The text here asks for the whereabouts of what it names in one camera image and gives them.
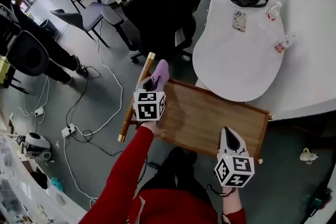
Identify clear bottle red white label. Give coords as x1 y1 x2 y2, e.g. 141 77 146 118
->
272 30 297 56

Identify person's left forearm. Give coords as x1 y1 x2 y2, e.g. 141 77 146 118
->
106 120 158 184

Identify white round device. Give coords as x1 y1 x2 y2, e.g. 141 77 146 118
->
23 132 53 159

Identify white cable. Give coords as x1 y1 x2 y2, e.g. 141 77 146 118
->
75 20 124 137
62 136 98 209

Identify white curved table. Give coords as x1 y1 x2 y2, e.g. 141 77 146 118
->
192 0 286 103

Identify teal black device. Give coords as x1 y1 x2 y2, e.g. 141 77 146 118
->
311 188 334 216

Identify person's red sweater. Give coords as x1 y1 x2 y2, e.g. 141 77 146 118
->
78 123 247 224

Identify purple cloth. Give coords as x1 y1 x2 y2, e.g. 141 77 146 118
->
150 59 171 92

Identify gray padded chair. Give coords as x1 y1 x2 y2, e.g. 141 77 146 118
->
49 2 124 48

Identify patterned phone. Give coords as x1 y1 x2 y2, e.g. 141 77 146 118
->
232 9 247 33

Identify person's legs black trousers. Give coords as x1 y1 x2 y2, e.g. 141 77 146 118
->
136 146 214 208

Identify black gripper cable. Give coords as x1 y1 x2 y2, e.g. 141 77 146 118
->
205 183 238 197

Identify yellow box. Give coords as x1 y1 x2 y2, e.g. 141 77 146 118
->
0 56 12 85

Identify yellow cup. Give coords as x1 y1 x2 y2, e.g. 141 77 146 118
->
299 147 320 165

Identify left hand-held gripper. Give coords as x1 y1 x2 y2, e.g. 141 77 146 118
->
132 76 167 122

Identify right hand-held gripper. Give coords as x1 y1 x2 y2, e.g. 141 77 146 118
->
214 126 256 189

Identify clear bottle red band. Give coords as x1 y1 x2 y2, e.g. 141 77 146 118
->
266 1 283 22

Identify person's right forearm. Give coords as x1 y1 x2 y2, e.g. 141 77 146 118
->
220 186 247 224

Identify teal rag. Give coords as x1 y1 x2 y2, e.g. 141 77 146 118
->
50 177 64 193

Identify black mesh office chair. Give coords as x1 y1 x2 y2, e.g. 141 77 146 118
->
122 0 214 62

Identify white cluttered workbench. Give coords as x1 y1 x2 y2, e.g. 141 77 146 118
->
0 133 87 224

